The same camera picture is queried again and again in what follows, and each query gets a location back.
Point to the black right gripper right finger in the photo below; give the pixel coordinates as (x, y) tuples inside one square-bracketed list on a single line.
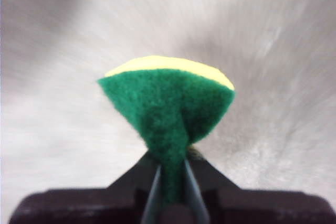
[(249, 203)]

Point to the yellow sponge with green scourer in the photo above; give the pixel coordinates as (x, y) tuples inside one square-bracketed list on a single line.
[(165, 103)]

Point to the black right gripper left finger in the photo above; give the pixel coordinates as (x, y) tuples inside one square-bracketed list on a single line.
[(105, 203)]

